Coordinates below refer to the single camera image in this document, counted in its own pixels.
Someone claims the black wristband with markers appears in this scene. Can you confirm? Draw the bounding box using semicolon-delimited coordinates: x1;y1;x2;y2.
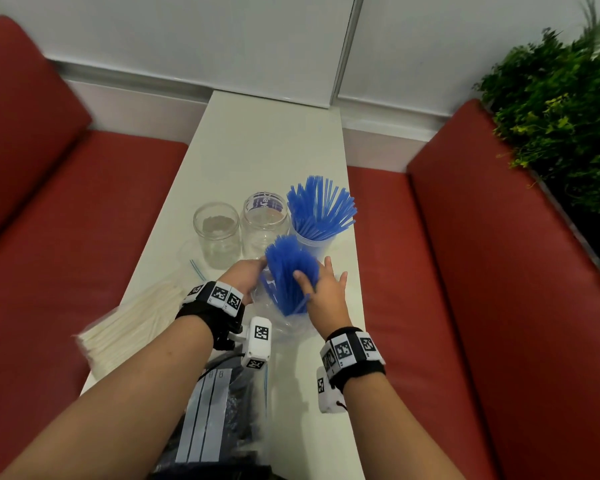
175;280;245;351
319;326;387;393

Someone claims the person's left forearm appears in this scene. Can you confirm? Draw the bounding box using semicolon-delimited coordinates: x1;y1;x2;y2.
0;314;215;480

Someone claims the green plant hedge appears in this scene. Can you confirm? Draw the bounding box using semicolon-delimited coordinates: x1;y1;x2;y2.
475;0;600;291

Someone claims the black left wristband with markers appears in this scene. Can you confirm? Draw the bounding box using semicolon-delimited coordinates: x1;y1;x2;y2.
175;280;245;351

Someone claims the bag of black straws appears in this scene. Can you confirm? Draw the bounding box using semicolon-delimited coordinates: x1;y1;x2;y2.
155;369;261;480

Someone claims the black right wristband with markers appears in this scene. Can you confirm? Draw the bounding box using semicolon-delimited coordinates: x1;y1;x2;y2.
319;326;387;393

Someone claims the black left camera cable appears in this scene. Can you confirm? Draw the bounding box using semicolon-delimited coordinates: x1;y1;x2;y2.
197;352;245;381

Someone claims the clear blue-zip bag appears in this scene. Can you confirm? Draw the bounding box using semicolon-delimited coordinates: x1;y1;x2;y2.
75;258;209;383

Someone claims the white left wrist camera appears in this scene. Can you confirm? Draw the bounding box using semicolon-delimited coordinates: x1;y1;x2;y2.
241;317;273;371

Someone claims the person's left hand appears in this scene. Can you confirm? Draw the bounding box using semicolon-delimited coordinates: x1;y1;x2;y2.
219;258;269;305

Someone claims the person's right forearm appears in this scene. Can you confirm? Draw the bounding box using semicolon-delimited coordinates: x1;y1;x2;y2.
342;372;466;480

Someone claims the person's right hand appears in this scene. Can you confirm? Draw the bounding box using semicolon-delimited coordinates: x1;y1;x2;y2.
293;256;353;341

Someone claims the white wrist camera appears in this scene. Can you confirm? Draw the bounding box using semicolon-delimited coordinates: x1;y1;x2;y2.
316;366;347;415
241;317;273;371

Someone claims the clear bag with white strips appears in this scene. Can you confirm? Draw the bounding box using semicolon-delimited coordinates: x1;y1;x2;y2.
152;362;273;480

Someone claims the small bunch of blue straws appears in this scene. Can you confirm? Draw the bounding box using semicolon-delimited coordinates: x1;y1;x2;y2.
285;175;359;241

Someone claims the large bundle of blue straws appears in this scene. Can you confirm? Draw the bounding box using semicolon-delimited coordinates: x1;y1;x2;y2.
259;234;321;317

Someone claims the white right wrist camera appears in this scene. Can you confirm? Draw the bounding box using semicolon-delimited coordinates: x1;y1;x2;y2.
316;366;347;415

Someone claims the clear glass jar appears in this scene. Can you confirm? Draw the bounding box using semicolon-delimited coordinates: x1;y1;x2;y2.
241;191;291;259
193;202;241;271

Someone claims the frosted plastic jar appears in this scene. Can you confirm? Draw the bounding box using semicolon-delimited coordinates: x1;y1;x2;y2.
289;229;331;265

